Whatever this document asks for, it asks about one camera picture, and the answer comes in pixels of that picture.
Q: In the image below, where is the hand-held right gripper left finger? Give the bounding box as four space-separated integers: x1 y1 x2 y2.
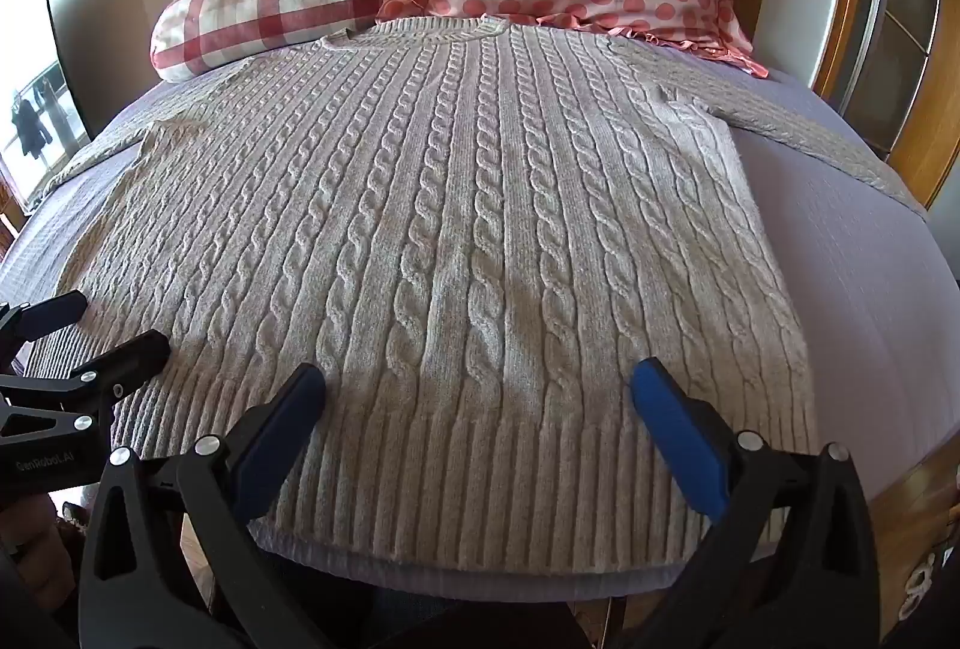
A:
78 362 328 649

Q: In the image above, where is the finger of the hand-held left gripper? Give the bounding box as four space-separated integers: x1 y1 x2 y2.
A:
0 329 172 411
0 290 89 344

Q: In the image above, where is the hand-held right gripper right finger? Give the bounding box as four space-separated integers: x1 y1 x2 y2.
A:
631 356 880 649

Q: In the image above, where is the grey cable-knit sweater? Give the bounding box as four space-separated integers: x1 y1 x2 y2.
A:
30 14 931 576

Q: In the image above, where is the red checked pillow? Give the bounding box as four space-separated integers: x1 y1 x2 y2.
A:
150 0 410 85

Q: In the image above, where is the wooden headboard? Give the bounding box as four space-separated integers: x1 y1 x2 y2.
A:
739 0 960 211

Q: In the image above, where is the wall poster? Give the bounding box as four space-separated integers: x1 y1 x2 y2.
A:
0 0 95 217

